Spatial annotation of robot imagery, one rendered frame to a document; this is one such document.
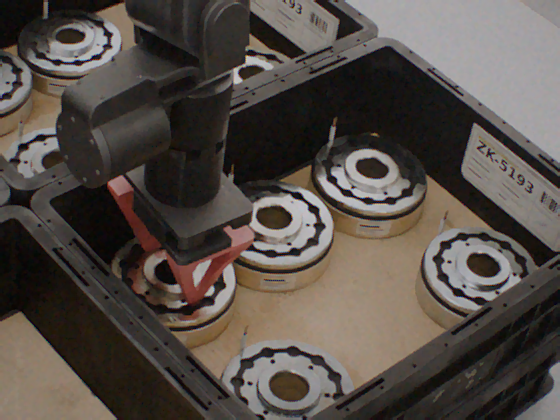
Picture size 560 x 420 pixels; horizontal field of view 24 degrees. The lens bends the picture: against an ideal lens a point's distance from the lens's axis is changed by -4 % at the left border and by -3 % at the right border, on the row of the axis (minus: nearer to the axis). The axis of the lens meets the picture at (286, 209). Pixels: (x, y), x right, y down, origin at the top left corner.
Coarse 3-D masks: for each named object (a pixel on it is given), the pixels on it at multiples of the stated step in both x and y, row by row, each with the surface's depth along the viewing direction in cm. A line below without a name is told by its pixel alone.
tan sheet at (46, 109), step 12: (108, 12) 136; (120, 12) 136; (120, 24) 134; (132, 24) 135; (120, 36) 133; (132, 36) 133; (252, 36) 135; (12, 48) 129; (36, 96) 124; (48, 96) 125; (36, 108) 123; (48, 108) 123; (60, 108) 124; (36, 120) 122; (48, 120) 122; (12, 132) 120; (24, 132) 121; (0, 144) 119
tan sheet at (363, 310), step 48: (432, 192) 122; (336, 240) 116; (384, 240) 116; (432, 240) 117; (240, 288) 110; (336, 288) 112; (384, 288) 112; (240, 336) 106; (288, 336) 107; (336, 336) 108; (384, 336) 108; (432, 336) 109
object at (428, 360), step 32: (320, 64) 117; (352, 64) 118; (416, 64) 119; (256, 96) 113; (448, 96) 117; (512, 128) 114; (544, 160) 112; (64, 192) 101; (64, 224) 99; (96, 256) 97; (128, 288) 95; (512, 288) 100; (544, 288) 101; (160, 320) 93; (480, 320) 97; (512, 320) 101; (192, 352) 92; (416, 352) 94; (448, 352) 95; (224, 384) 90; (384, 384) 92; (416, 384) 95; (256, 416) 88; (320, 416) 89; (352, 416) 90
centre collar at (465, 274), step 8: (464, 248) 112; (472, 248) 112; (480, 248) 112; (488, 248) 112; (456, 256) 112; (464, 256) 111; (472, 256) 112; (480, 256) 112; (488, 256) 112; (496, 256) 111; (504, 256) 112; (456, 264) 110; (464, 264) 110; (496, 264) 111; (504, 264) 111; (456, 272) 110; (464, 272) 110; (504, 272) 110; (464, 280) 110; (472, 280) 109; (480, 280) 109; (488, 280) 109; (496, 280) 109; (504, 280) 110; (480, 288) 109; (488, 288) 109; (496, 288) 109
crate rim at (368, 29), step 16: (336, 0) 125; (352, 16) 123; (368, 32) 121; (320, 48) 119; (336, 48) 119; (288, 64) 116; (304, 64) 117; (256, 80) 114; (272, 80) 114; (240, 96) 112; (0, 160) 103; (0, 176) 102; (16, 176) 102; (48, 176) 102; (64, 176) 103; (16, 192) 101; (32, 192) 101
